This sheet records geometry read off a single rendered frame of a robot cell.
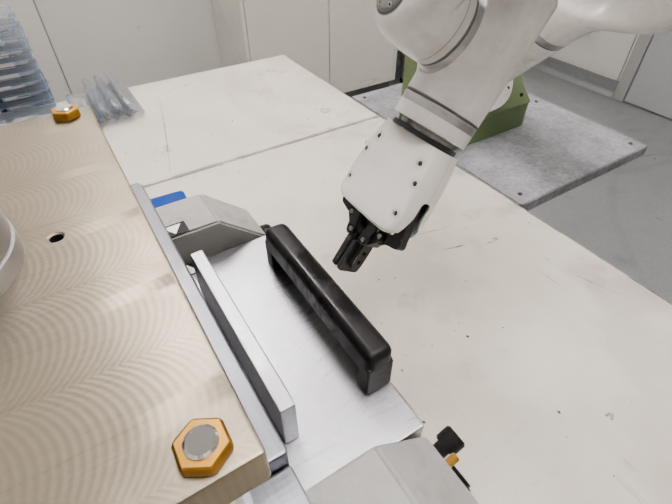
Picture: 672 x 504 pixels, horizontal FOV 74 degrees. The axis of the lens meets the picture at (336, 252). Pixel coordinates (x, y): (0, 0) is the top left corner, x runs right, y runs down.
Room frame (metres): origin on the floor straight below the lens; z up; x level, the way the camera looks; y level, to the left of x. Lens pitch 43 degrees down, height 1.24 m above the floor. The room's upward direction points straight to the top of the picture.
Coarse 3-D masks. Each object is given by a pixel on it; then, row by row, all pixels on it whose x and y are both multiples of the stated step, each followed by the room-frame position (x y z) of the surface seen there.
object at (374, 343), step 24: (288, 240) 0.26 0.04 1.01; (288, 264) 0.24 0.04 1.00; (312, 264) 0.24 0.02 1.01; (312, 288) 0.21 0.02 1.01; (336, 288) 0.21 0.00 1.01; (336, 312) 0.19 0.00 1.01; (360, 312) 0.19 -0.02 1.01; (336, 336) 0.18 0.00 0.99; (360, 336) 0.17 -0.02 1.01; (360, 360) 0.16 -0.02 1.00; (384, 360) 0.16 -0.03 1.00; (360, 384) 0.16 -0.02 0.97; (384, 384) 0.16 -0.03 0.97
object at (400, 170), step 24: (384, 144) 0.42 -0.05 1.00; (408, 144) 0.40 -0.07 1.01; (432, 144) 0.39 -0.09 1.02; (360, 168) 0.42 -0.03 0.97; (384, 168) 0.40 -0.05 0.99; (408, 168) 0.38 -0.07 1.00; (432, 168) 0.37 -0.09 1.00; (360, 192) 0.40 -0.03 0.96; (384, 192) 0.38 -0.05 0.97; (408, 192) 0.37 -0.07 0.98; (432, 192) 0.37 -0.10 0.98; (384, 216) 0.36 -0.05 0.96; (408, 216) 0.35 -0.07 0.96
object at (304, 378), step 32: (192, 256) 0.24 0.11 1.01; (224, 256) 0.29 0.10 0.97; (256, 256) 0.29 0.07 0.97; (224, 288) 0.21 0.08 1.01; (256, 288) 0.25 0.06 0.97; (288, 288) 0.25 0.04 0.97; (224, 320) 0.19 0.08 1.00; (256, 320) 0.22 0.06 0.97; (288, 320) 0.22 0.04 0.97; (320, 320) 0.22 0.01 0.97; (256, 352) 0.16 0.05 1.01; (288, 352) 0.19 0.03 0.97; (320, 352) 0.19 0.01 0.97; (256, 384) 0.15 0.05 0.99; (288, 384) 0.16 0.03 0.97; (320, 384) 0.16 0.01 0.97; (352, 384) 0.16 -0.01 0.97; (288, 416) 0.12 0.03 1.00; (320, 416) 0.14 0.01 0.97; (352, 416) 0.14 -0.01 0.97; (384, 416) 0.14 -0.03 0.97; (416, 416) 0.14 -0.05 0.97; (288, 448) 0.12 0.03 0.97; (320, 448) 0.12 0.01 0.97; (352, 448) 0.12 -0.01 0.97; (320, 480) 0.10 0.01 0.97
